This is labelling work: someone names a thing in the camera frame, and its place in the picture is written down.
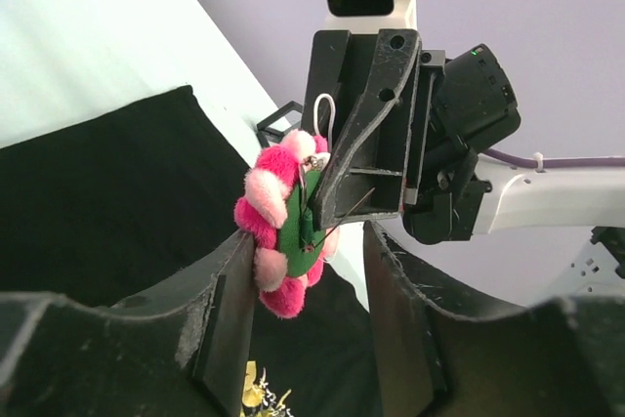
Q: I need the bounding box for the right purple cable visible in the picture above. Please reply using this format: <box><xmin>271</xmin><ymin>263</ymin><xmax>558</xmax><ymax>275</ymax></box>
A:
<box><xmin>485</xmin><ymin>146</ymin><xmax>625</xmax><ymax>169</ymax></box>

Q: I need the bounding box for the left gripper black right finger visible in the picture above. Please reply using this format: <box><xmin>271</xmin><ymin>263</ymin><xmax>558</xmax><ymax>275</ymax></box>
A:
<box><xmin>363</xmin><ymin>222</ymin><xmax>624</xmax><ymax>416</ymax></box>

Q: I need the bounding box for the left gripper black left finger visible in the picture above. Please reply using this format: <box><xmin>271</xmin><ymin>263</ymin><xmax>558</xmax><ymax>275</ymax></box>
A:
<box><xmin>1</xmin><ymin>231</ymin><xmax>255</xmax><ymax>416</ymax></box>

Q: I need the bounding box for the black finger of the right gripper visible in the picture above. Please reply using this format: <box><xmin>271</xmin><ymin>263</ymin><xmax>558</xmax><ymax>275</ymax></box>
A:
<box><xmin>312</xmin><ymin>29</ymin><xmax>421</xmax><ymax>229</ymax></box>
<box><xmin>302</xmin><ymin>30</ymin><xmax>377</xmax><ymax>144</ymax></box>

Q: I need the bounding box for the pink flower brooch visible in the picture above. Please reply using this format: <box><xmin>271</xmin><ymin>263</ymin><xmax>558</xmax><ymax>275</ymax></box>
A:
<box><xmin>232</xmin><ymin>93</ymin><xmax>343</xmax><ymax>319</ymax></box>

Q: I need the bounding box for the black floral print t-shirt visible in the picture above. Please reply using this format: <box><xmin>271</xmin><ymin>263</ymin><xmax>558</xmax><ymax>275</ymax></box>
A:
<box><xmin>1</xmin><ymin>86</ymin><xmax>382</xmax><ymax>416</ymax></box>

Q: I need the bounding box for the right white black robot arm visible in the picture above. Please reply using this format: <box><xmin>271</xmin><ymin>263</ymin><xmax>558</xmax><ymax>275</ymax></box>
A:
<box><xmin>302</xmin><ymin>28</ymin><xmax>624</xmax><ymax>305</ymax></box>

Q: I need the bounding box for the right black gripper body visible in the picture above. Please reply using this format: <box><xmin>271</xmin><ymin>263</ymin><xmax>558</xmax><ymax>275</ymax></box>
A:
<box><xmin>403</xmin><ymin>48</ymin><xmax>491</xmax><ymax>245</ymax></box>

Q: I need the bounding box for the small black frame stand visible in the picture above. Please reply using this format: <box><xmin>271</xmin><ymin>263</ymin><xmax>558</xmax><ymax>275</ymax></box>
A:
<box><xmin>256</xmin><ymin>101</ymin><xmax>303</xmax><ymax>148</ymax></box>

